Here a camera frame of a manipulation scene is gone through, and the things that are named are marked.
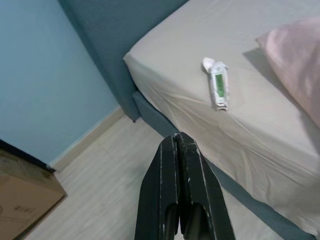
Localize teal upholstered bed frame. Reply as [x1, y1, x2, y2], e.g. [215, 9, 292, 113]
[57, 0, 320, 240]

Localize brown closed cardboard box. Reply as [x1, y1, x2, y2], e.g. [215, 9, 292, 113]
[0, 147, 68, 240]

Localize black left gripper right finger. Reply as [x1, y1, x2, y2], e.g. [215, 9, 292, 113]
[176, 132, 236, 240]

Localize pink patterned pillow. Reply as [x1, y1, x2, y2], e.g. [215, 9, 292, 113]
[254, 17, 320, 123]

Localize white green wrapper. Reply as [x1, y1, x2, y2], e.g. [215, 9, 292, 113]
[207, 60, 230, 112]

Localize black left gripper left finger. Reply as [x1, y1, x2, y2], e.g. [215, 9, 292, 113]
[134, 134, 181, 240]

